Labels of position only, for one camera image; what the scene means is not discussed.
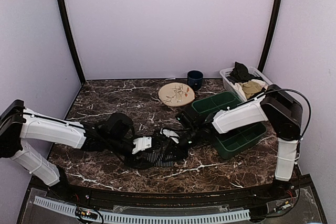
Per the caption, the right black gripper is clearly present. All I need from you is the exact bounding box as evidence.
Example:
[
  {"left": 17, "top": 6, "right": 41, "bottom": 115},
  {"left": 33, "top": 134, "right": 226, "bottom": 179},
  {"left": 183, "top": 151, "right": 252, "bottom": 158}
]
[{"left": 162, "top": 126, "right": 201, "bottom": 163}]

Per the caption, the navy striped underwear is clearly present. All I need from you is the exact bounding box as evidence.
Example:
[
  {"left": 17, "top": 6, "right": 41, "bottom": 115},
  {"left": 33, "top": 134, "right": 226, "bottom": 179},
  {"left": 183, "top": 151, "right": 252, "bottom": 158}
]
[{"left": 147, "top": 153, "right": 174, "bottom": 167}]

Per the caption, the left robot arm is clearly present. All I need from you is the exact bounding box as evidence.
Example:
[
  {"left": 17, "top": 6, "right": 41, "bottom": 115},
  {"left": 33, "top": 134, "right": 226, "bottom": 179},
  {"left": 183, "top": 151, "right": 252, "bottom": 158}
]
[{"left": 1, "top": 100, "right": 153, "bottom": 201}]

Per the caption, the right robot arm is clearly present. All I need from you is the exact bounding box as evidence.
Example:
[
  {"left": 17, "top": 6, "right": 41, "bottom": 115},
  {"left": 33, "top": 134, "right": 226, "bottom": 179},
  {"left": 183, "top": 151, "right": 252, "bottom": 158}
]
[{"left": 169, "top": 84, "right": 307, "bottom": 200}]

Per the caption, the green divided organizer tray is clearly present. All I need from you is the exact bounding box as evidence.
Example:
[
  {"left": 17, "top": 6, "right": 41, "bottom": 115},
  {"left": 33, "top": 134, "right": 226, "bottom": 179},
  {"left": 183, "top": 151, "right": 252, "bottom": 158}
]
[{"left": 191, "top": 91, "right": 268, "bottom": 160}]

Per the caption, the beige floral plate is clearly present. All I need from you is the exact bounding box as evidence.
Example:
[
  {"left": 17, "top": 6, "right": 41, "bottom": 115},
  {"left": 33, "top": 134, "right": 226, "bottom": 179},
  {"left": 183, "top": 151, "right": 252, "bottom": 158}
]
[{"left": 158, "top": 82, "right": 195, "bottom": 107}]

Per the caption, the dark blue mug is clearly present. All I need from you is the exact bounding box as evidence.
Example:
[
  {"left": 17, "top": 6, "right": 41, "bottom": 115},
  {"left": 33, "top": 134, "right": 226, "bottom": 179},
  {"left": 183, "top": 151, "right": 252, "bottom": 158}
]
[{"left": 187, "top": 70, "right": 203, "bottom": 91}]

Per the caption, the beige garment in basket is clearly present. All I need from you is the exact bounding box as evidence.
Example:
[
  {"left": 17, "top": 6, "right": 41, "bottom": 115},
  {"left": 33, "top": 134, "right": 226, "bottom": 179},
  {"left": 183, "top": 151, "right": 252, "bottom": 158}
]
[{"left": 232, "top": 79, "right": 268, "bottom": 101}]

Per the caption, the black garment in basket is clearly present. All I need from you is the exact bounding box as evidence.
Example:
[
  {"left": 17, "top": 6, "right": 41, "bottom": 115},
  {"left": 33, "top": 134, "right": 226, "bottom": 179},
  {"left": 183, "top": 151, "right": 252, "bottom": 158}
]
[{"left": 227, "top": 62, "right": 257, "bottom": 83}]

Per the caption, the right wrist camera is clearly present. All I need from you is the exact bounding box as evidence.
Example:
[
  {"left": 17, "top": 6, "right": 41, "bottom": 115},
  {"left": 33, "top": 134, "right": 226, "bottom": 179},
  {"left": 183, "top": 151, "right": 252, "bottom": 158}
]
[{"left": 160, "top": 129, "right": 180, "bottom": 144}]

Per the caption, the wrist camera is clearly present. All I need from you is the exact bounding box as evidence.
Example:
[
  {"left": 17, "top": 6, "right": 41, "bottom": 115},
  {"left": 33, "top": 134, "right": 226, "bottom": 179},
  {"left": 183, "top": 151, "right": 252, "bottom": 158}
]
[
  {"left": 132, "top": 136, "right": 152, "bottom": 155},
  {"left": 160, "top": 129, "right": 180, "bottom": 144}
]

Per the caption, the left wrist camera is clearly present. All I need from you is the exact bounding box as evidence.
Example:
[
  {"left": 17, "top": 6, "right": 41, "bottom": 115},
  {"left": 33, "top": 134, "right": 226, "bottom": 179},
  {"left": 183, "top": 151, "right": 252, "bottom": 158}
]
[{"left": 132, "top": 136, "right": 152, "bottom": 155}]

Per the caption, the white slotted cable duct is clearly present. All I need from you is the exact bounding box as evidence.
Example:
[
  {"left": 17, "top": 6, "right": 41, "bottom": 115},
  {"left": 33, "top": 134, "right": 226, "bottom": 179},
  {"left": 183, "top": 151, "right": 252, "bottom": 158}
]
[{"left": 33, "top": 196, "right": 250, "bottom": 223}]

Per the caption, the black front rail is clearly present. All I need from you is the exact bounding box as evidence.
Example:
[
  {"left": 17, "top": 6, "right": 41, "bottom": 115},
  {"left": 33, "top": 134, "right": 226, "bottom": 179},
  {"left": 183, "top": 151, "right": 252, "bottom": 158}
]
[{"left": 28, "top": 175, "right": 313, "bottom": 210}]

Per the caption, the right black frame post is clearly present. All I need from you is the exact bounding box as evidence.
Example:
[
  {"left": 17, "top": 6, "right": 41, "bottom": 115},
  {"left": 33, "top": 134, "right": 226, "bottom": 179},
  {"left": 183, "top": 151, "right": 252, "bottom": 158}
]
[{"left": 257, "top": 0, "right": 281, "bottom": 72}]

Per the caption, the black frame post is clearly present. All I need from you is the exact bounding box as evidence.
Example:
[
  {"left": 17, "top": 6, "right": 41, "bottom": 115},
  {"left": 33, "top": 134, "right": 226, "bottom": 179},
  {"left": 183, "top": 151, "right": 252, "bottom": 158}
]
[
  {"left": 57, "top": 0, "right": 86, "bottom": 85},
  {"left": 257, "top": 0, "right": 281, "bottom": 72}
]

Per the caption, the left black frame post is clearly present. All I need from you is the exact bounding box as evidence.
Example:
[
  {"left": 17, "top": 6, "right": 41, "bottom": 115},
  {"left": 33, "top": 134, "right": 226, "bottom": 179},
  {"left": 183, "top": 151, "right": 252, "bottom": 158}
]
[{"left": 57, "top": 0, "right": 86, "bottom": 85}]

